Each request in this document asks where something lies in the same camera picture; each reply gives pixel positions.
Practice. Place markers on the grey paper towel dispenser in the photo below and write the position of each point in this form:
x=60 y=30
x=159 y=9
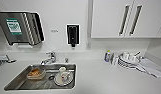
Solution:
x=19 y=29

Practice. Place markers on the chrome sink faucet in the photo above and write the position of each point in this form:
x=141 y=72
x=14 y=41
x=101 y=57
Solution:
x=49 y=58

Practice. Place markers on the stainless steel sink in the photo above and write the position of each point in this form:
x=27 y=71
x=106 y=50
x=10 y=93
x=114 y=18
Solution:
x=19 y=84

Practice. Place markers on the white wall outlet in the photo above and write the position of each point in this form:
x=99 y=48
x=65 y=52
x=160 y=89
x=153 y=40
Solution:
x=88 y=45

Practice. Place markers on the small chrome sink knob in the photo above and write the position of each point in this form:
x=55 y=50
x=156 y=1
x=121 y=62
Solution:
x=66 y=60

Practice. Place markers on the small wall label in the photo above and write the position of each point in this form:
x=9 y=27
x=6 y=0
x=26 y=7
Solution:
x=54 y=31

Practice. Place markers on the dish drying rack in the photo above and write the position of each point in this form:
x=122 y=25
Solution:
x=2 y=61

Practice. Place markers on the white wall cabinet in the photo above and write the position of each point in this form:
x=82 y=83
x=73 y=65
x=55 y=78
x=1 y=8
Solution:
x=129 y=18

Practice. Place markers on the stack of white plates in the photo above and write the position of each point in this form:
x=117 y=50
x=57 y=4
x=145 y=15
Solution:
x=129 y=61

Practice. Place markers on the blue dish soap bottle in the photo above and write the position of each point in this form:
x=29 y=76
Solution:
x=107 y=56

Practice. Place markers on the white cup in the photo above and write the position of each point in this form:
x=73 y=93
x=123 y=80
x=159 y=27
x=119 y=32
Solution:
x=62 y=70

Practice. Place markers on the white dirty plate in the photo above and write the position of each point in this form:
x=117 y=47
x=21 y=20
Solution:
x=63 y=80

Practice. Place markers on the black wall soap dispenser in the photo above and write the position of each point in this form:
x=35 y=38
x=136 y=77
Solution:
x=72 y=36

